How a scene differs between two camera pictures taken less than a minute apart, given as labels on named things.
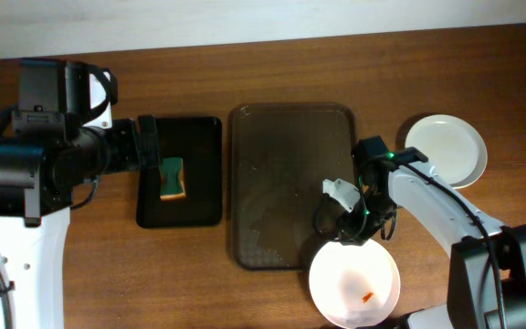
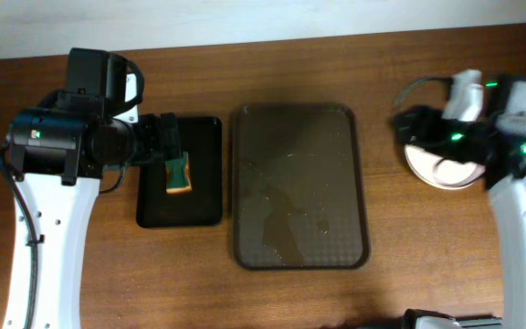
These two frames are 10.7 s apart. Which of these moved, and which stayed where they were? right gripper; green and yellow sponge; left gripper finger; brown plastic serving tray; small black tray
Moved: left gripper finger; right gripper; green and yellow sponge
Stayed: brown plastic serving tray; small black tray
